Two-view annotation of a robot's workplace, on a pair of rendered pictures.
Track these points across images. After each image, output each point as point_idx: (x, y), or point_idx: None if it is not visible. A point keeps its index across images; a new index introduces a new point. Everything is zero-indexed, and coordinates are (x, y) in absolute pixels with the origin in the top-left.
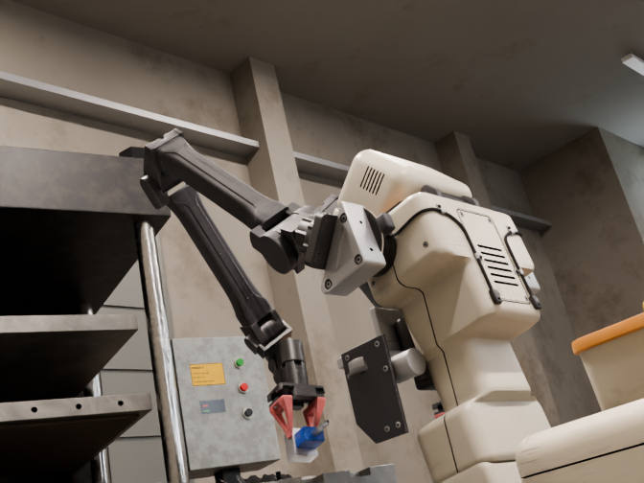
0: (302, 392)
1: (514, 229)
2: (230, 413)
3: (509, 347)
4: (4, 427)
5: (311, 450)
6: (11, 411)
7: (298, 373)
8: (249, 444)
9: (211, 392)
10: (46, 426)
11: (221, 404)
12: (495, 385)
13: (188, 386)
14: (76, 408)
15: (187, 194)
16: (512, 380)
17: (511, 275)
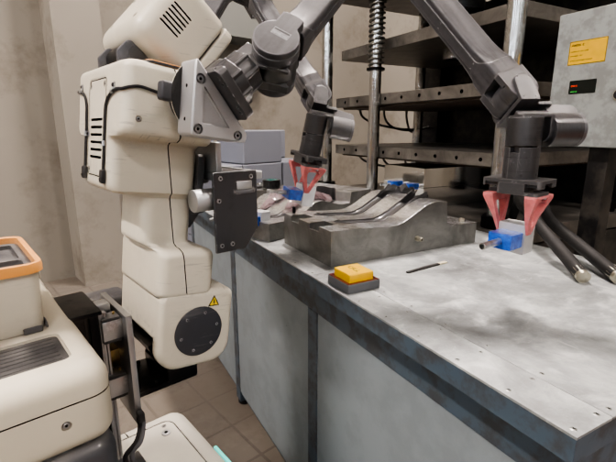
0: (295, 159)
1: (117, 82)
2: (599, 94)
3: (138, 203)
4: (431, 103)
5: (299, 201)
6: (429, 93)
7: (301, 143)
8: (611, 128)
9: (585, 71)
10: (456, 102)
11: (592, 84)
12: (122, 230)
13: (563, 66)
14: (459, 93)
15: (251, 5)
16: (130, 230)
17: (100, 147)
